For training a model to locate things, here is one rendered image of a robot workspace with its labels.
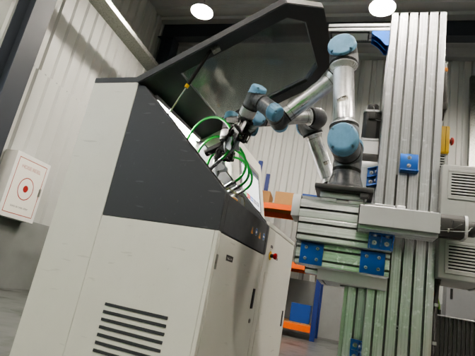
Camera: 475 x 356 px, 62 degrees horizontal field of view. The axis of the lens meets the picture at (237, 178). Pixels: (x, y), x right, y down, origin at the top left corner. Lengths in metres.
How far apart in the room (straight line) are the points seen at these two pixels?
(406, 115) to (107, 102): 1.44
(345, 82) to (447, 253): 0.78
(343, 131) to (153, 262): 0.92
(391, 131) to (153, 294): 1.25
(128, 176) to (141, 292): 0.52
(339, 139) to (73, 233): 1.24
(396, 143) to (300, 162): 7.06
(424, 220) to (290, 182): 7.42
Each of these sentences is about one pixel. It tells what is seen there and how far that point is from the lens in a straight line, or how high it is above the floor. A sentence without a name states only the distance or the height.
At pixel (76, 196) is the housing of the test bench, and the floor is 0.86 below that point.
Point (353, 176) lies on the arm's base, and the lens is 1.66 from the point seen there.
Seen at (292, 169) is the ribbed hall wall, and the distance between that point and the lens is 8.93.
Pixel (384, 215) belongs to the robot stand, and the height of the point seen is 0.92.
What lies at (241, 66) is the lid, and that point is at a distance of 2.19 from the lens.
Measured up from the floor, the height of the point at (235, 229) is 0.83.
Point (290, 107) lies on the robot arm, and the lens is 1.86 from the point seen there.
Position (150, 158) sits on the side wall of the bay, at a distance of 1.85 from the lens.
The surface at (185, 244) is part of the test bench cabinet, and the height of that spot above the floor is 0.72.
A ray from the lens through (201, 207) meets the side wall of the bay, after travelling 1.65.
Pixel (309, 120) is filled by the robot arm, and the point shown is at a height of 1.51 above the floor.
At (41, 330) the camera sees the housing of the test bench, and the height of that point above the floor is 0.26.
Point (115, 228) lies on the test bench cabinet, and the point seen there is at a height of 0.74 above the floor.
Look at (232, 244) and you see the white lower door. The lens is 1.76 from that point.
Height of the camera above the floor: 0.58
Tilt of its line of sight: 15 degrees up
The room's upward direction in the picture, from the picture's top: 11 degrees clockwise
